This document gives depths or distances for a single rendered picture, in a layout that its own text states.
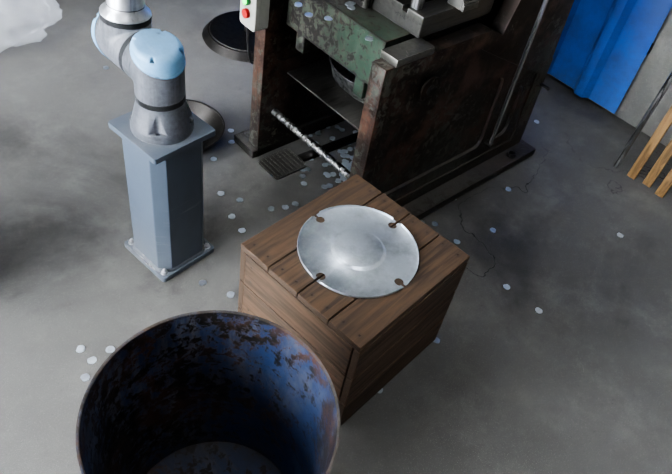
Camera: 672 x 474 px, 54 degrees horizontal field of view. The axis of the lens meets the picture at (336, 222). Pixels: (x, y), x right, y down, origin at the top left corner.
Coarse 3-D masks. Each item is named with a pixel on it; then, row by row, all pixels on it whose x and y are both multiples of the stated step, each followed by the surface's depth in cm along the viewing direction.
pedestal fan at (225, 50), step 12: (228, 12) 287; (216, 24) 278; (228, 24) 280; (240, 24) 281; (204, 36) 274; (216, 36) 272; (228, 36) 273; (240, 36) 274; (252, 36) 275; (216, 48) 269; (228, 48) 267; (240, 48) 268; (252, 48) 269; (240, 60) 267; (252, 60) 268
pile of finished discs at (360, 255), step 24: (336, 216) 161; (360, 216) 163; (384, 216) 164; (312, 240) 155; (336, 240) 155; (360, 240) 156; (384, 240) 158; (408, 240) 159; (312, 264) 149; (336, 264) 150; (360, 264) 151; (384, 264) 152; (408, 264) 153; (336, 288) 145; (360, 288) 146; (384, 288) 147
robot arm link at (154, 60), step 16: (144, 32) 147; (160, 32) 148; (128, 48) 147; (144, 48) 143; (160, 48) 144; (176, 48) 146; (128, 64) 147; (144, 64) 143; (160, 64) 143; (176, 64) 145; (144, 80) 146; (160, 80) 146; (176, 80) 148; (144, 96) 149; (160, 96) 148; (176, 96) 151
